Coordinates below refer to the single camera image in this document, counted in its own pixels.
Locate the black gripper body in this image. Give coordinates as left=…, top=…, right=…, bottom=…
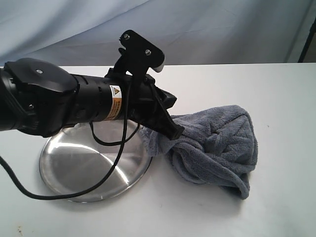
left=103, top=66, right=177, bottom=131

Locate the grey-blue fleece towel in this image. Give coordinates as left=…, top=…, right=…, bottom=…
left=139, top=105, right=258, bottom=199

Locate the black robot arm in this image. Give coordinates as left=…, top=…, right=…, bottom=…
left=0, top=58, right=184, bottom=140

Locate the grey backdrop cloth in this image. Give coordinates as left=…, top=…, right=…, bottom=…
left=0, top=0, right=316, bottom=66

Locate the round stainless steel plate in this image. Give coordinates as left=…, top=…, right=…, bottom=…
left=39, top=120, right=152, bottom=202

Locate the black backdrop stand pole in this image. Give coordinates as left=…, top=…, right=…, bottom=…
left=298, top=19, right=316, bottom=63

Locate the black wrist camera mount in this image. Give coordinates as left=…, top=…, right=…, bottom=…
left=114, top=30, right=165, bottom=81

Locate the black camera cable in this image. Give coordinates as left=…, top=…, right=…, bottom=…
left=0, top=74, right=139, bottom=199

